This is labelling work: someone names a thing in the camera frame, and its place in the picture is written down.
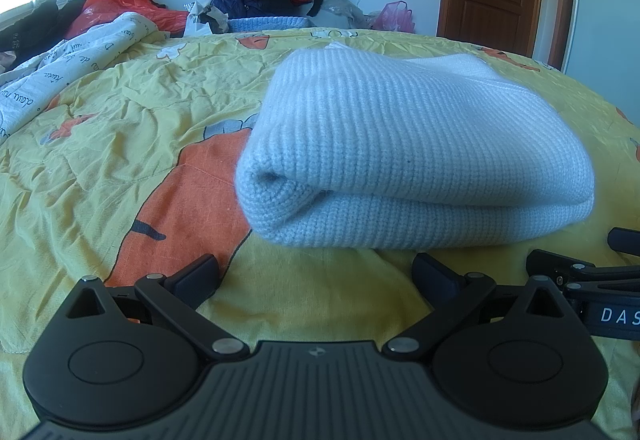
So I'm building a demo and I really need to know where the pink plastic bag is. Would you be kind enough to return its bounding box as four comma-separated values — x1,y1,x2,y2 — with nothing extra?
370,0,416,34

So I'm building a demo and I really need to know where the white lettered blanket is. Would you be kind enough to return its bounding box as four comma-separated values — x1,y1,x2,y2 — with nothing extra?
0,12,161,141

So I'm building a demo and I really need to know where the white knit sweater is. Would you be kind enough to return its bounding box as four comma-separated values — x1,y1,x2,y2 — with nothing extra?
235,42,596,251

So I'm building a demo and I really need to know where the dark clothes pile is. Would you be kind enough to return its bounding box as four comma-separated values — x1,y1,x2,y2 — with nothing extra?
0,0,88,70

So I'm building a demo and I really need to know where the grey garment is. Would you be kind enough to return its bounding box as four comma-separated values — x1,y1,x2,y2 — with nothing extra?
312,0,371,28

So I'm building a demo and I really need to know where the crumpled grey plastic bag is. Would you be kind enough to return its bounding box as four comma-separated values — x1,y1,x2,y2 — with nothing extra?
184,0,231,38

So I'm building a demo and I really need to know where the red plastic bag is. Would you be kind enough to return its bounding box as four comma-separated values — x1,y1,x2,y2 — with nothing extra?
65,0,191,40

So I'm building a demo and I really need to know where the blue knit cloth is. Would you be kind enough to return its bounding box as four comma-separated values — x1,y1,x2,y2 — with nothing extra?
227,16,313,33

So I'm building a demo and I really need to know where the white flowered wardrobe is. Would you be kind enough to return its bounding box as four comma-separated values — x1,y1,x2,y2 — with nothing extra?
562,0,640,85

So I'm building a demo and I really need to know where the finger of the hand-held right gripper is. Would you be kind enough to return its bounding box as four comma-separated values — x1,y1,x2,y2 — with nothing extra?
526,249,640,295
607,227,640,253

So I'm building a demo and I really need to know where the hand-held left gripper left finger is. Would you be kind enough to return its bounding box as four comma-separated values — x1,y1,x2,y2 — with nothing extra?
65,254,251,363

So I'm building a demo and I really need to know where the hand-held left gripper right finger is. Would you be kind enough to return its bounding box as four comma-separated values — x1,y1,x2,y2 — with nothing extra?
381,252,571,363

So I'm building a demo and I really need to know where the yellow printed bedsheet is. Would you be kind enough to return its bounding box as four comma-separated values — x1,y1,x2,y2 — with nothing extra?
0,27,640,440

